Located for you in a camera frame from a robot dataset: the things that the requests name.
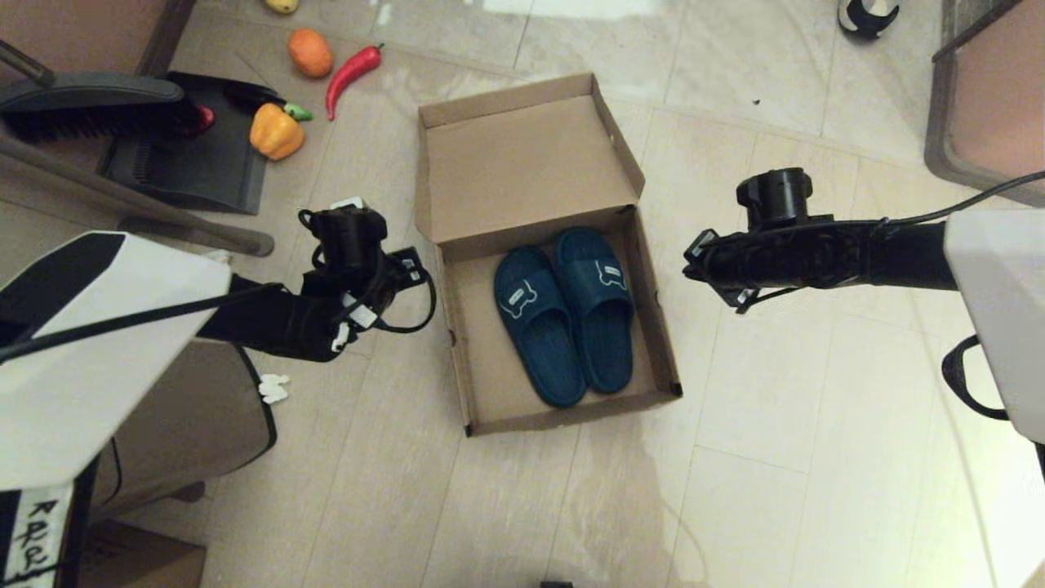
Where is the brown cardboard shoe box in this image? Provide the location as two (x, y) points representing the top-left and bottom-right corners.
(414, 72), (683, 438)

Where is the dark blue dog-print slipper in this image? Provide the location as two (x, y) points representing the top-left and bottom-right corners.
(493, 246), (589, 408)
(555, 228), (636, 394)

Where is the orange toy bell pepper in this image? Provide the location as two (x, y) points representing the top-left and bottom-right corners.
(250, 103), (307, 163)

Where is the red toy chili pepper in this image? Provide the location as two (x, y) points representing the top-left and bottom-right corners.
(326, 45), (385, 123)

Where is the black plastic dustpan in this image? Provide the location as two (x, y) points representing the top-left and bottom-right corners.
(104, 72), (270, 216)

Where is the dark toy eggplant green stem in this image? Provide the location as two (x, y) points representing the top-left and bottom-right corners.
(225, 82), (314, 123)

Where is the orange toy fruit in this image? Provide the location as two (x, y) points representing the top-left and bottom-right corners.
(287, 29), (334, 80)

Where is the black and white ball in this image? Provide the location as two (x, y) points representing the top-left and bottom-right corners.
(838, 0), (900, 39)

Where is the brown trash bin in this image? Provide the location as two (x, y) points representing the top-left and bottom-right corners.
(90, 339), (278, 519)

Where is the brown table with grey rim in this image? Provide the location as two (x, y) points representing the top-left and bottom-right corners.
(924, 0), (1045, 207)

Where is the black broom with grey head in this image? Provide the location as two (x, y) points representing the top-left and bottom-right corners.
(0, 41), (198, 146)

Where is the brown furniture panel dark edge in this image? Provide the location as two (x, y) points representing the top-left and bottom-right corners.
(0, 0), (198, 82)

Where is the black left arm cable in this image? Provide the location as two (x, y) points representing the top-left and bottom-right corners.
(298, 208), (438, 336)

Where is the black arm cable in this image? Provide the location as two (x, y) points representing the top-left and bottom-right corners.
(878, 170), (1045, 421)
(298, 208), (438, 336)

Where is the brown metal furniture frame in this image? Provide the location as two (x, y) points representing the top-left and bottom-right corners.
(0, 135), (277, 258)

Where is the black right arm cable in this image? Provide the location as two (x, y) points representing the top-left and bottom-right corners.
(878, 170), (1045, 421)

